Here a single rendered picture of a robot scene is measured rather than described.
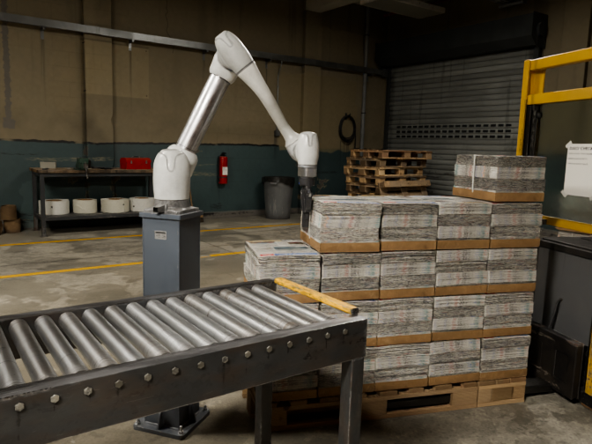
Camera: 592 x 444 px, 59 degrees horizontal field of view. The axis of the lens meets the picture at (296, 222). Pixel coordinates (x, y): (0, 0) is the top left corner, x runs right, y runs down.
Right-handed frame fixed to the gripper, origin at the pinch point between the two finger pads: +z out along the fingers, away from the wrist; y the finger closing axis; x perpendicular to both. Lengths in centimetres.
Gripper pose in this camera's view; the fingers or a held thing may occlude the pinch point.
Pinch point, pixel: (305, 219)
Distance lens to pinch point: 252.1
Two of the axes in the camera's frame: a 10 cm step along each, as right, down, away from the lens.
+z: -0.3, 9.9, 1.4
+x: -9.6, 0.0, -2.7
